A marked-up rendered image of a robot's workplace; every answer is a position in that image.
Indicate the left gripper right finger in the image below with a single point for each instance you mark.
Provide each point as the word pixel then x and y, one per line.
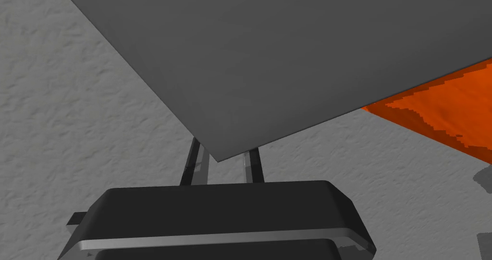
pixel 253 167

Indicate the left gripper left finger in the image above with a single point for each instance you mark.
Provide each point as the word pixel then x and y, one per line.
pixel 194 167

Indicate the grey table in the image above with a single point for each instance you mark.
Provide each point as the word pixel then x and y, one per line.
pixel 276 60

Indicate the orange flat slab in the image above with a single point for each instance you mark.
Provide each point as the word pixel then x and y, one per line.
pixel 446 110

